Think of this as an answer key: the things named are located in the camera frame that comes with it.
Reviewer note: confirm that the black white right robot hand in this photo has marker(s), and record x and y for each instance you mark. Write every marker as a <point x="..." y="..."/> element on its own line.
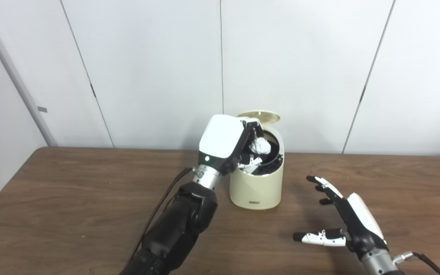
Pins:
<point x="361" y="225"/>

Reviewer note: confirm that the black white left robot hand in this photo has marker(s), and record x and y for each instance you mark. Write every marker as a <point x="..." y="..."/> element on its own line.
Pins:
<point x="222" y="135"/>

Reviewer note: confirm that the white paper ball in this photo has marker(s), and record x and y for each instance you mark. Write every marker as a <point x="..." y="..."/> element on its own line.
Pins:
<point x="261" y="146"/>

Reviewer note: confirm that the round cream bin lid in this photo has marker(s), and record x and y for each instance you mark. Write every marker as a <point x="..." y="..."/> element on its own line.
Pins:
<point x="266" y="116"/>

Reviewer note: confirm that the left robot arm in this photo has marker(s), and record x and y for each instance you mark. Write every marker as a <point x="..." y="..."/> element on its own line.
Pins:
<point x="178" y="225"/>

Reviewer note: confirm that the black bin liner bag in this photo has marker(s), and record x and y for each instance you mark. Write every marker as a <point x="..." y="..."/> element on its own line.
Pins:
<point x="271" y="166"/>

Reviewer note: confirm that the cream-colored bin body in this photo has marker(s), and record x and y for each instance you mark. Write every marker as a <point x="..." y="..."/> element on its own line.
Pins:
<point x="256" y="187"/>

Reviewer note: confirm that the small gray wall tag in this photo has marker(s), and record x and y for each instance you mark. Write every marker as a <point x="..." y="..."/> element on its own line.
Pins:
<point x="42" y="109"/>

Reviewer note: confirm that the gray wall corner post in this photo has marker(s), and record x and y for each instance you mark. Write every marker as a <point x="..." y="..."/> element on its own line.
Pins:
<point x="17" y="80"/>

